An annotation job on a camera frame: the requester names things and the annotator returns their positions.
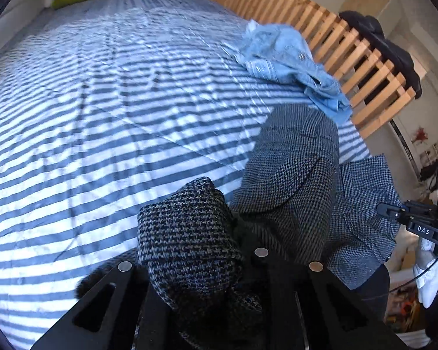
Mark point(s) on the grey houndstooth trousers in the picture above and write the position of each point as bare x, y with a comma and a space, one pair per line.
295, 160

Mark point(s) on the red flower decoration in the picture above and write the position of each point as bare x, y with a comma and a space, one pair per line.
419, 135

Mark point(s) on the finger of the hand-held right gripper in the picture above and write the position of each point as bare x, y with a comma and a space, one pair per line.
390, 210

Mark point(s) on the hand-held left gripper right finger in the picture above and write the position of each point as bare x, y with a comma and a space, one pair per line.
277, 280

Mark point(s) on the light blue denim jacket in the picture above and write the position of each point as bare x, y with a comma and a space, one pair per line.
277, 51

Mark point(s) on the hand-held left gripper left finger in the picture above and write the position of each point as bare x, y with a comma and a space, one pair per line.
131, 291

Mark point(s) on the person's right hand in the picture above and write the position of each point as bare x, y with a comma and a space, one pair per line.
432, 273

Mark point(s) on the black jacket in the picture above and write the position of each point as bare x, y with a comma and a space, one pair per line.
387, 47

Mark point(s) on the blue white striped bedspread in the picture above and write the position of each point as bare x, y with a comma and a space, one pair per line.
131, 116

